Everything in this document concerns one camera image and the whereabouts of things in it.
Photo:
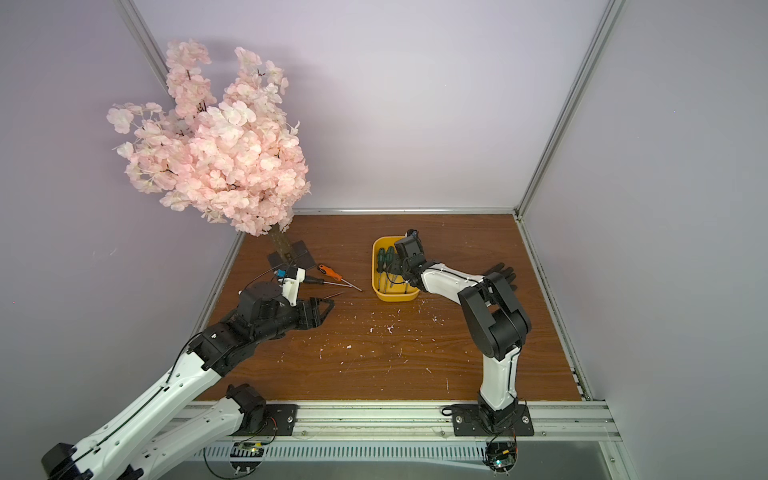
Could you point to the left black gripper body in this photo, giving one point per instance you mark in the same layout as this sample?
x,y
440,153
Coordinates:
x,y
301,322

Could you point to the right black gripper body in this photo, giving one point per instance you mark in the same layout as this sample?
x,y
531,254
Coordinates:
x,y
402,264

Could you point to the green black screwdriver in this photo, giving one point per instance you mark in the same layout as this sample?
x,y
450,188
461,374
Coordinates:
x,y
381,261
390,259

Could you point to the black handled long screwdriver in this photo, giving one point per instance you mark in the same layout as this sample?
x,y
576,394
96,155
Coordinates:
x,y
321,281

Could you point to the yellow plastic storage box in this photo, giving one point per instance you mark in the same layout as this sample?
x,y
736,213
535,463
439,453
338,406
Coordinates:
x,y
390,286

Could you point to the black yellow thin screwdriver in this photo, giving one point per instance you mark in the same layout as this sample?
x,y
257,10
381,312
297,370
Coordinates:
x,y
332,296

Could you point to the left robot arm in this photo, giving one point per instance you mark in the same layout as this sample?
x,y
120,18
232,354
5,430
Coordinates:
x,y
131,446

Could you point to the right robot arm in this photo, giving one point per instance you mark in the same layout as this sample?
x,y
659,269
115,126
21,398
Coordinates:
x,y
495,318

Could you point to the large orange black screwdriver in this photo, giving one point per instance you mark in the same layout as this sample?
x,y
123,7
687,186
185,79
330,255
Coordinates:
x,y
331,273

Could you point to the black work glove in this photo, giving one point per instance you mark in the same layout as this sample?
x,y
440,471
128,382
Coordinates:
x,y
508,273

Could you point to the left controller board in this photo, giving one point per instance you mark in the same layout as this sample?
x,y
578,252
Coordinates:
x,y
245,457

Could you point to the controller board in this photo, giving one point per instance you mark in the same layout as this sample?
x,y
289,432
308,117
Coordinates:
x,y
245,457
501,457

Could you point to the pink artificial blossom tree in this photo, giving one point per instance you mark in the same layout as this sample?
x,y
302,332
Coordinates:
x,y
236,159

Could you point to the right controller board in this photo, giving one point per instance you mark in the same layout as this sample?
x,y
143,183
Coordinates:
x,y
501,457

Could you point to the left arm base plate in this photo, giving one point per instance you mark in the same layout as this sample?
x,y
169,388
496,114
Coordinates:
x,y
271,420

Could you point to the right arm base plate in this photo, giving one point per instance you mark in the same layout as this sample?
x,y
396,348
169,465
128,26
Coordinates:
x,y
475,420

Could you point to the aluminium front rail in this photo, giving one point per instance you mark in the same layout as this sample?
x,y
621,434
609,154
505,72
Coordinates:
x,y
422,421

